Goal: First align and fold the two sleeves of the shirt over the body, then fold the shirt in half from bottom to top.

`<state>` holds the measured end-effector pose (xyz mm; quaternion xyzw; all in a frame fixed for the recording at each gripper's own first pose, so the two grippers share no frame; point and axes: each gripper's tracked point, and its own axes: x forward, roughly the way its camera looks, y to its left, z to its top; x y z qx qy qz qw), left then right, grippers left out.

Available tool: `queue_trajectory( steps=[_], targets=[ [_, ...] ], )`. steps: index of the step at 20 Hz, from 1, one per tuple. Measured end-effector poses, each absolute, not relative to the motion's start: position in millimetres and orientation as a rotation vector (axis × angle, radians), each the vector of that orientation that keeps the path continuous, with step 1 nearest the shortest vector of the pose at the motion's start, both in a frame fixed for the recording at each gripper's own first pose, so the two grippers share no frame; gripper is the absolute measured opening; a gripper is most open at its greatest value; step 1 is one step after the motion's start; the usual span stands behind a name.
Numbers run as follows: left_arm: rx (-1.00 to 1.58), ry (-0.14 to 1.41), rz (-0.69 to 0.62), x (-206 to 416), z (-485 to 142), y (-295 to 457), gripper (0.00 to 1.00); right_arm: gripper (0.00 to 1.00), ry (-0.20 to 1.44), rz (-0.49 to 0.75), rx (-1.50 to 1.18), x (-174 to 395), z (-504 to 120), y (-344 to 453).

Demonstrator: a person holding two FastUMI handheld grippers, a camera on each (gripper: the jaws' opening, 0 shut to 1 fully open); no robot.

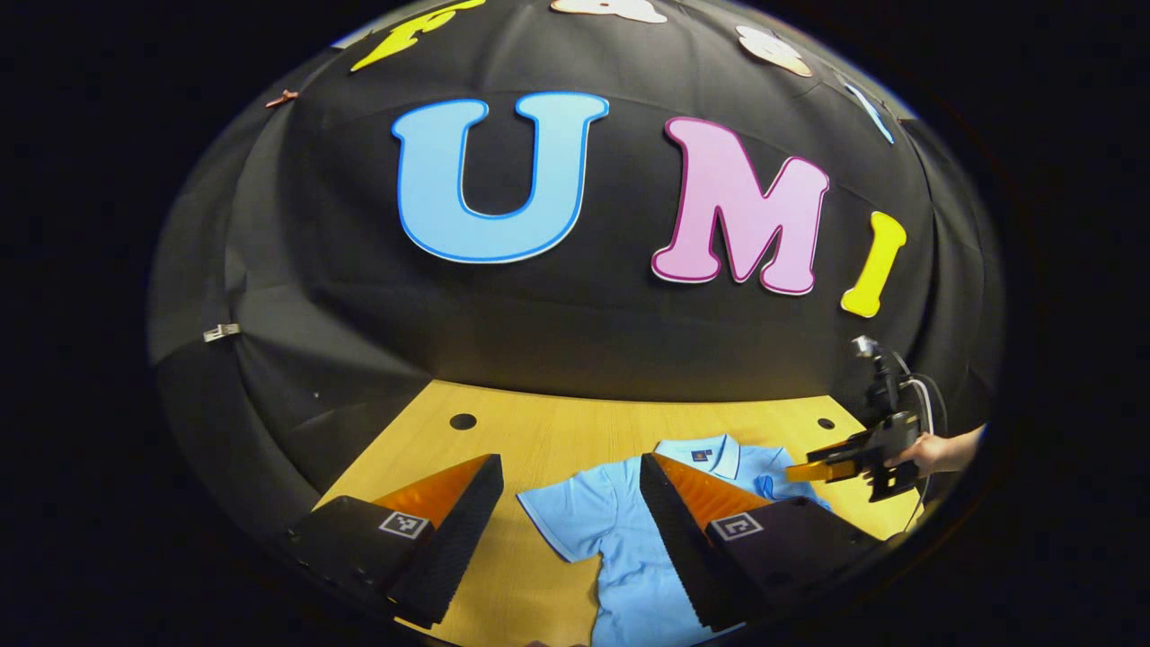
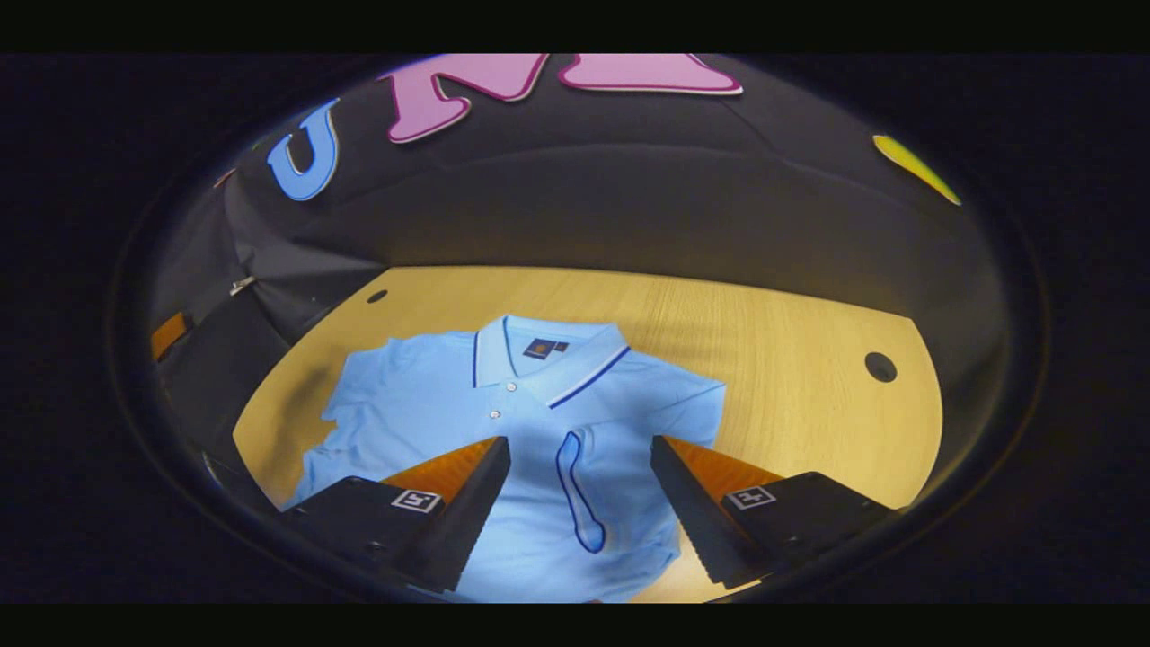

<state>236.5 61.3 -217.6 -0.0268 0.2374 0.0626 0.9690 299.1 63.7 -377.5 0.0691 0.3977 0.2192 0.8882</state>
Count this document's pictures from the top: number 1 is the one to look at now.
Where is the black backdrop cloth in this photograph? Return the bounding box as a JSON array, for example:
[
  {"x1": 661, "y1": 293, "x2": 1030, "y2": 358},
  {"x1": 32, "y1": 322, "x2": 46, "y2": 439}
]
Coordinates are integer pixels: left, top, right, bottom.
[{"x1": 148, "y1": 0, "x2": 1005, "y2": 540}]

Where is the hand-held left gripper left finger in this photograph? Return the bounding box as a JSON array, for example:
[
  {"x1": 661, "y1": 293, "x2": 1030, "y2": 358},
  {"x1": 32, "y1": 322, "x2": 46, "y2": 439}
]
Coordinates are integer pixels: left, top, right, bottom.
[{"x1": 286, "y1": 453, "x2": 506, "y2": 630}]

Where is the light blue T-shirt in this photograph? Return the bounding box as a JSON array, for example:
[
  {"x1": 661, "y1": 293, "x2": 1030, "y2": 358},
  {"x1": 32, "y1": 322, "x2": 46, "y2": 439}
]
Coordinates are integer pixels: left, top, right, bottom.
[{"x1": 517, "y1": 434, "x2": 833, "y2": 647}]

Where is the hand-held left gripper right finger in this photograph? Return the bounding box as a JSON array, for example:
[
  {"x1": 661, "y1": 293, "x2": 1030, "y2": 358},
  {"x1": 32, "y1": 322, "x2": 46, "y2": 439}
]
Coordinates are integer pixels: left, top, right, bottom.
[{"x1": 639, "y1": 452, "x2": 887, "y2": 634}]

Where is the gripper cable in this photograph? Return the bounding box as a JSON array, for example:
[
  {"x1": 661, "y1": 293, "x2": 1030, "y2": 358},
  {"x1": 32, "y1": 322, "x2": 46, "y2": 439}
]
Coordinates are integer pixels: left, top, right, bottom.
[{"x1": 898, "y1": 372, "x2": 950, "y2": 441}]

